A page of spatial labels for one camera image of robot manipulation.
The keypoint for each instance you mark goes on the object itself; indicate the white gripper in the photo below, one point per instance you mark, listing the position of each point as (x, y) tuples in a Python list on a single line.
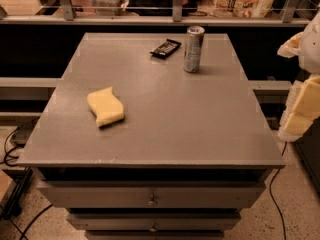
[(310, 52)]

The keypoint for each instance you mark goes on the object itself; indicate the silver redbull can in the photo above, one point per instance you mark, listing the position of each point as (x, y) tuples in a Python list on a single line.
[(193, 48)]

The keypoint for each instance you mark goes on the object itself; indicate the grey drawer cabinet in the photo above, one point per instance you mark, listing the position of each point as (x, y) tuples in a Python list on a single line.
[(193, 150)]

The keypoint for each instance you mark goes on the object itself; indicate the black candy bar wrapper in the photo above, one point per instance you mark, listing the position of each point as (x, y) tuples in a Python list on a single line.
[(166, 49)]

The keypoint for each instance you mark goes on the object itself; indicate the black bag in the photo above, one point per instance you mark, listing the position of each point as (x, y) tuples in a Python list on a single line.
[(160, 7)]

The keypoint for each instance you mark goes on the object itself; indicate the yellow sponge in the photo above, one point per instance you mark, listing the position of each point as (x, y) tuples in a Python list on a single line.
[(106, 106)]

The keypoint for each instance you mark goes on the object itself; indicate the metal railing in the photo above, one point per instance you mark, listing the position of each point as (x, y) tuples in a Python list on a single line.
[(80, 12)]

